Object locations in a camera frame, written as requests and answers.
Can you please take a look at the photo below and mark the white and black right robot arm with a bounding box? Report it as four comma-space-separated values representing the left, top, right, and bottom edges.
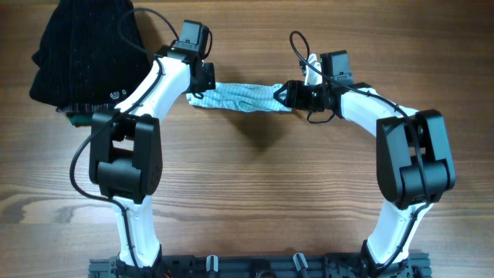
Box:
273, 50, 456, 277

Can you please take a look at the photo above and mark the striped folded garment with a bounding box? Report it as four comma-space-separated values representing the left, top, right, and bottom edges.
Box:
56, 103, 116, 114

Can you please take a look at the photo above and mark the dark green folded garment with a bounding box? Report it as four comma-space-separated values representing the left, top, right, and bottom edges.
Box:
66, 113, 93, 127

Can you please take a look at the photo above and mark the black knitted garment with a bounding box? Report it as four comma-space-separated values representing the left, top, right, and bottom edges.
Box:
29, 0, 150, 107

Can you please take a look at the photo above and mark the light blue striped cloth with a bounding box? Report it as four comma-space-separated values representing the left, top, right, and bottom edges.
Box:
186, 82, 292, 113

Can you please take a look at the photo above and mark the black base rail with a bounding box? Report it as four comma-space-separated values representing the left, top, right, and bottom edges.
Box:
87, 253, 432, 278

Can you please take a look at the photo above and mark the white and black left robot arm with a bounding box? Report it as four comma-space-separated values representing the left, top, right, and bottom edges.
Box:
89, 20, 215, 277

